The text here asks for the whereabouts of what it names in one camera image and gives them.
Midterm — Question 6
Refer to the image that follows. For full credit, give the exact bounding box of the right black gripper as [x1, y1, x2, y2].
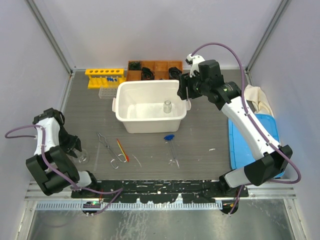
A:
[177, 71, 210, 101]

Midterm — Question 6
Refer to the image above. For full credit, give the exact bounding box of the white plastic tub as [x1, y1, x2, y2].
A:
[112, 80, 191, 134]

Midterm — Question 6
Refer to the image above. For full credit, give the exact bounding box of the metal test tube holder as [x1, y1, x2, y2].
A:
[97, 132, 126, 170]

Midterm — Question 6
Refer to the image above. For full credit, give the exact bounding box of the yellow test tube rack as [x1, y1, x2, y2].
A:
[84, 68, 126, 89]

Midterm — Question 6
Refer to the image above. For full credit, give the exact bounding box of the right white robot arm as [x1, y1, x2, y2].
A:
[177, 55, 293, 197]

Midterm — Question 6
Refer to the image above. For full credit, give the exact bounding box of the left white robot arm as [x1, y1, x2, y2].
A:
[26, 108, 100, 198]

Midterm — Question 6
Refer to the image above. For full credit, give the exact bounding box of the rolled tie blue pattern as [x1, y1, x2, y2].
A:
[168, 66, 182, 80]

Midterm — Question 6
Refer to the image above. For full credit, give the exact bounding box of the wooden compartment tray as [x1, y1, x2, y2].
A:
[126, 60, 184, 82]

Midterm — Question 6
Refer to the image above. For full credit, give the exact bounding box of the rolled tie orange pattern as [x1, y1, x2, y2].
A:
[141, 67, 155, 81]

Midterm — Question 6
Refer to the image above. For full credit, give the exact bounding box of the red yellow stick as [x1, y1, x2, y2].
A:
[116, 138, 130, 163]

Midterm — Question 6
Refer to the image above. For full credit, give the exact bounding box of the rolled tie top left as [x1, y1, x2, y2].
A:
[128, 61, 142, 71]

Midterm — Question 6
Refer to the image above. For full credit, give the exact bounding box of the clear well plate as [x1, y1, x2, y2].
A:
[98, 86, 118, 99]

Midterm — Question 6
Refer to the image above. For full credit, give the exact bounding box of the cream cloth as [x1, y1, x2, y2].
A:
[244, 84, 274, 117]

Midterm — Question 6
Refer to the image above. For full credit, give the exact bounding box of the blue plastic lid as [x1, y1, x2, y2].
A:
[228, 113, 280, 170]

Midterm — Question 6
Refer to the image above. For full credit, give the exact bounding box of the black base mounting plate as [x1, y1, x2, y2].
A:
[72, 178, 250, 204]

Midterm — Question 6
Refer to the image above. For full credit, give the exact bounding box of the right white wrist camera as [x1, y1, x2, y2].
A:
[185, 53, 205, 78]

